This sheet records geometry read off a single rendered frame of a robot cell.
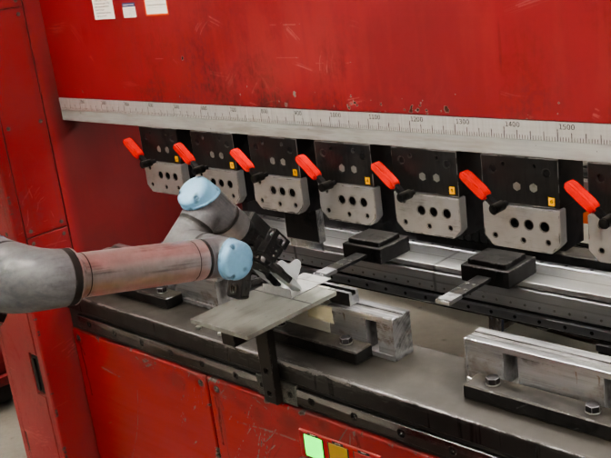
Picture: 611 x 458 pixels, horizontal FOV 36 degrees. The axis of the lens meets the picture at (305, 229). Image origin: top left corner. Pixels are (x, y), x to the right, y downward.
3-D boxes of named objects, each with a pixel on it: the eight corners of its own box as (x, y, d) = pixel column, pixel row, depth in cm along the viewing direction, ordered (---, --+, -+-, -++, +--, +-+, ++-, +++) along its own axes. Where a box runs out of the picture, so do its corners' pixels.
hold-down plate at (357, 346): (258, 336, 214) (256, 324, 214) (275, 328, 218) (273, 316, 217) (356, 366, 194) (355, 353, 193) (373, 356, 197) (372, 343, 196)
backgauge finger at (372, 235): (300, 277, 216) (297, 257, 215) (372, 243, 234) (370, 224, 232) (338, 286, 208) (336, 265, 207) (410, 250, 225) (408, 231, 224)
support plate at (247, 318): (190, 323, 197) (189, 318, 196) (279, 282, 214) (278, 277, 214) (247, 340, 184) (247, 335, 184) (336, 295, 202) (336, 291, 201)
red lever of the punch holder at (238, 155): (229, 148, 202) (256, 179, 198) (243, 144, 204) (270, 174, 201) (226, 154, 203) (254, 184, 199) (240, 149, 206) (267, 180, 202)
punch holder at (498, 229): (485, 243, 166) (478, 154, 161) (511, 230, 172) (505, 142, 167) (561, 255, 156) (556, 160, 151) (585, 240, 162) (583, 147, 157)
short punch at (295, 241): (288, 246, 209) (283, 205, 206) (295, 243, 211) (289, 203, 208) (321, 253, 202) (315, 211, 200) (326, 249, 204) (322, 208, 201)
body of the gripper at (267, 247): (293, 243, 199) (261, 212, 191) (274, 277, 197) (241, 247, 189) (268, 238, 205) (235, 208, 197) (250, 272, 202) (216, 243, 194)
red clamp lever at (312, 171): (295, 154, 188) (325, 187, 185) (308, 149, 191) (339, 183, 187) (291, 161, 189) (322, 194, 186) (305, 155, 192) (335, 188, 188)
